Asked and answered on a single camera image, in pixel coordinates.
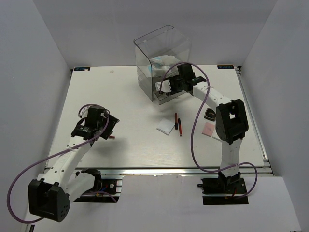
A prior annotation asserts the red lip gloss tube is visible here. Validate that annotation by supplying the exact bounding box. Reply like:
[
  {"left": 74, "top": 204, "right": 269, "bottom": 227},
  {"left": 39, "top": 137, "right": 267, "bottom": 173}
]
[{"left": 174, "top": 113, "right": 178, "bottom": 130}]

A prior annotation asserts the dark lip gloss tube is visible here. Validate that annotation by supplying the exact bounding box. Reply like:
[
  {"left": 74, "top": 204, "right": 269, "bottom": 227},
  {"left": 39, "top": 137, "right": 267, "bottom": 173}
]
[{"left": 178, "top": 118, "right": 182, "bottom": 137}]

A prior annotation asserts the clear acrylic organizer with drawers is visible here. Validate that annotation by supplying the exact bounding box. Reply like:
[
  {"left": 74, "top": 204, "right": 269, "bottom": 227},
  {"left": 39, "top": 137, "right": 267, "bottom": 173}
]
[{"left": 133, "top": 25, "right": 192, "bottom": 105}]

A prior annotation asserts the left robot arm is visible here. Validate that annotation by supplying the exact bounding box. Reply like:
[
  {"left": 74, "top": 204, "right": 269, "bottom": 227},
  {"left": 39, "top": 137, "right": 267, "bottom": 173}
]
[{"left": 28, "top": 105, "right": 119, "bottom": 222}]

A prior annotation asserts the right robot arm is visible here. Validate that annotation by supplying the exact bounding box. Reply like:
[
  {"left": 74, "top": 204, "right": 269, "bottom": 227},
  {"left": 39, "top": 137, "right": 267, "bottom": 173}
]
[{"left": 162, "top": 61, "right": 249, "bottom": 193}]

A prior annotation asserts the pink makeup packet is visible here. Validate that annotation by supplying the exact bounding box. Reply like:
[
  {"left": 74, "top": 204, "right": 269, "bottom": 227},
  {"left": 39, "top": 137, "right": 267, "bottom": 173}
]
[{"left": 202, "top": 122, "right": 215, "bottom": 137}]

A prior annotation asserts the blue label sticker right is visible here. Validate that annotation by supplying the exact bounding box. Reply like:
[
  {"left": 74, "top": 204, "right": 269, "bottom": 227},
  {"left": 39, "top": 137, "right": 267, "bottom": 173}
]
[{"left": 217, "top": 65, "right": 234, "bottom": 69}]

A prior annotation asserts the blue label sticker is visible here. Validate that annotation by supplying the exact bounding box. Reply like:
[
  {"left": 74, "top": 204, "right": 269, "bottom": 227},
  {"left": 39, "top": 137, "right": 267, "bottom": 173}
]
[
  {"left": 217, "top": 65, "right": 234, "bottom": 69},
  {"left": 73, "top": 67, "right": 90, "bottom": 72}
]

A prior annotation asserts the black gold-edged compact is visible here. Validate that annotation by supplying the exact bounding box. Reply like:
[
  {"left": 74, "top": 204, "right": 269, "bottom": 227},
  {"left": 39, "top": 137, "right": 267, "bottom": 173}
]
[{"left": 204, "top": 108, "right": 216, "bottom": 121}]

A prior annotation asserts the white square pad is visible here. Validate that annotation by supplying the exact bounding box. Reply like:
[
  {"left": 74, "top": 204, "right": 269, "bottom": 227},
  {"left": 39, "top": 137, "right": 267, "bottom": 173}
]
[{"left": 156, "top": 118, "right": 175, "bottom": 135}]

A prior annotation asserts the blue label sticker left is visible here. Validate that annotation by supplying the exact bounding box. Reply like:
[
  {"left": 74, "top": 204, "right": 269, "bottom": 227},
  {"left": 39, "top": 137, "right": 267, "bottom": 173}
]
[{"left": 73, "top": 67, "right": 90, "bottom": 72}]

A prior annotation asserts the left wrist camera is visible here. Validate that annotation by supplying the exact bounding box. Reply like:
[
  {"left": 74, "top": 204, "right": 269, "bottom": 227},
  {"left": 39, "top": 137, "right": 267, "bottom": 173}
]
[{"left": 78, "top": 106, "right": 89, "bottom": 118}]

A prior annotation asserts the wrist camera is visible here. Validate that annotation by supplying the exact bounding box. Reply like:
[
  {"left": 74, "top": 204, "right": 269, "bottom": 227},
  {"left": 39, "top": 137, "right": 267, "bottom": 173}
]
[
  {"left": 155, "top": 80, "right": 171, "bottom": 93},
  {"left": 78, "top": 106, "right": 89, "bottom": 118}
]

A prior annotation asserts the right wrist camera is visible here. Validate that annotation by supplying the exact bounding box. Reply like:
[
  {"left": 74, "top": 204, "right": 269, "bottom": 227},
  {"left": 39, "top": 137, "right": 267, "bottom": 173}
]
[{"left": 155, "top": 80, "right": 171, "bottom": 93}]

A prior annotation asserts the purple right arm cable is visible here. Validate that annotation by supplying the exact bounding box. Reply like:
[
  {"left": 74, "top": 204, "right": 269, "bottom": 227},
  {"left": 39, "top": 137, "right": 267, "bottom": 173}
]
[{"left": 161, "top": 62, "right": 258, "bottom": 200}]

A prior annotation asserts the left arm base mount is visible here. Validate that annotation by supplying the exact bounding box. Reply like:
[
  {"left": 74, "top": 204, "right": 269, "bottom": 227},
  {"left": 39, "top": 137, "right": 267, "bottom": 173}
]
[{"left": 66, "top": 169, "right": 122, "bottom": 203}]

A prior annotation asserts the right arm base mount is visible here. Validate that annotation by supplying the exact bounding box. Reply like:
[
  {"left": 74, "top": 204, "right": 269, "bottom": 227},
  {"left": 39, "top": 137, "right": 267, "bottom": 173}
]
[{"left": 197, "top": 178, "right": 249, "bottom": 205}]

